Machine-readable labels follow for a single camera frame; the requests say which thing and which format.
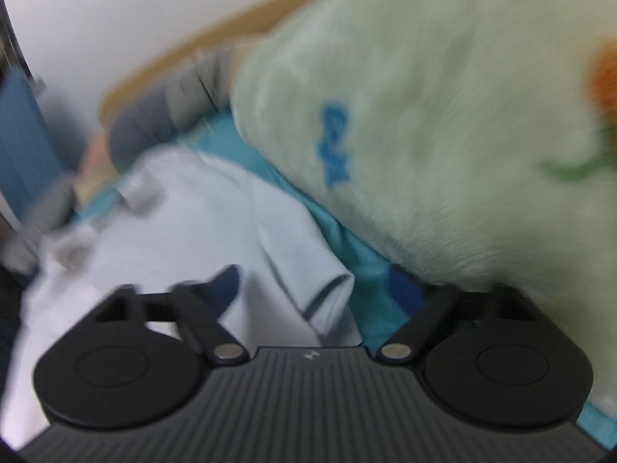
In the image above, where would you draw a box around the white t-shirt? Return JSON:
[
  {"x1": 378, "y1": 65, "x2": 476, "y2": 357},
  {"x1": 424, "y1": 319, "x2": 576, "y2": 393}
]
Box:
[{"x1": 1, "y1": 146, "x2": 361, "y2": 448}]

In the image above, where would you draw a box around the blue covered chair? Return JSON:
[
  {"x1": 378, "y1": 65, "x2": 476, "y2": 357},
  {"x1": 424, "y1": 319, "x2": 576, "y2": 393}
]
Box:
[{"x1": 0, "y1": 70, "x2": 67, "y2": 221}]

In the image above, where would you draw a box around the cyan patterned bed sheet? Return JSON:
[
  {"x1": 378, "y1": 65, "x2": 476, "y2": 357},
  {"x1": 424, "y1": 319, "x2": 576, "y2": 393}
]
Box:
[{"x1": 76, "y1": 108, "x2": 617, "y2": 461}]

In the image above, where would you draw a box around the light green fleece blanket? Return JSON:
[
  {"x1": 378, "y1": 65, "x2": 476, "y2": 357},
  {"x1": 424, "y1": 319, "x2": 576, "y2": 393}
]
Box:
[{"x1": 231, "y1": 0, "x2": 616, "y2": 413}]

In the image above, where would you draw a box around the plaid grey beige pillow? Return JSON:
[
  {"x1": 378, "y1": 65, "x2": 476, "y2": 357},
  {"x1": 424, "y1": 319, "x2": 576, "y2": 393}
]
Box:
[{"x1": 71, "y1": 47, "x2": 243, "y2": 204}]

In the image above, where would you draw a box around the mustard yellow headboard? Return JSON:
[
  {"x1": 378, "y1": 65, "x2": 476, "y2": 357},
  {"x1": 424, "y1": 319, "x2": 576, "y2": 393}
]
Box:
[{"x1": 97, "y1": 0, "x2": 313, "y2": 127}]

